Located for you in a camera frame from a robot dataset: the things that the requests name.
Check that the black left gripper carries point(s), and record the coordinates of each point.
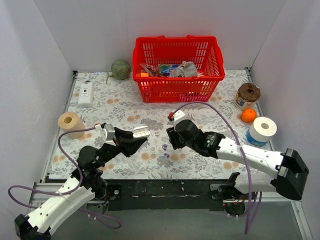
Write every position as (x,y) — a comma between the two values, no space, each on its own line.
(120,141)

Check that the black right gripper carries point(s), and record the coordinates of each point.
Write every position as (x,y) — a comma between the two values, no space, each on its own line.
(175,139)

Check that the white earbud charging case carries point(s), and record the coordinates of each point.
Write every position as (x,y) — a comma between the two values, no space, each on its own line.
(141,132)

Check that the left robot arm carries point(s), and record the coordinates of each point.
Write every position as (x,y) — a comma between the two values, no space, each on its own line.
(84,184)

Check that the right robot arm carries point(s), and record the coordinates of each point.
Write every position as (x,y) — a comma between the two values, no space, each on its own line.
(283,172)

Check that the floral patterned table mat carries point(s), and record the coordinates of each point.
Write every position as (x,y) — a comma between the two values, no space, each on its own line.
(119,102)

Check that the beige paper roll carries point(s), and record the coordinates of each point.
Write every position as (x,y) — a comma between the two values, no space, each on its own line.
(70,121)

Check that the white rectangular device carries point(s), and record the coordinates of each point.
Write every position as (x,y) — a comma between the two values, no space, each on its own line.
(86,95)

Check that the green melon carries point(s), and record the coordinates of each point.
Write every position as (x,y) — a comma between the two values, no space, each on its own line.
(121,69)

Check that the crumpled grey bag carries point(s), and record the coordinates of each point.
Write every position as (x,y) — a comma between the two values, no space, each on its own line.
(186,69)

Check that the red plastic shopping basket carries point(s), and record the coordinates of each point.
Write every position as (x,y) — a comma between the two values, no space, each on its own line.
(155,56)

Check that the orange fruit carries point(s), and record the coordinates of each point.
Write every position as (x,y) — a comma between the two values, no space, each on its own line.
(248,115)

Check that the brown lidded jar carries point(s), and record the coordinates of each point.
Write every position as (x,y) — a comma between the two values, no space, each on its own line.
(246,96)

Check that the white toilet paper roll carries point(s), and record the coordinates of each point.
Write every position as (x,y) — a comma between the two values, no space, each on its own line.
(262,129)

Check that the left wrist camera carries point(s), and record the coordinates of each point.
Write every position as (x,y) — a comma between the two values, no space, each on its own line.
(107,132)

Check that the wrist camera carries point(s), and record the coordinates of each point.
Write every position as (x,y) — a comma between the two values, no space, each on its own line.
(107,132)
(176,117)

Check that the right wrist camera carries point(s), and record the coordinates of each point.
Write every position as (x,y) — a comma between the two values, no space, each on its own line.
(176,117)

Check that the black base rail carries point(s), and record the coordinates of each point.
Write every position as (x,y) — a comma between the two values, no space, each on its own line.
(169,194)

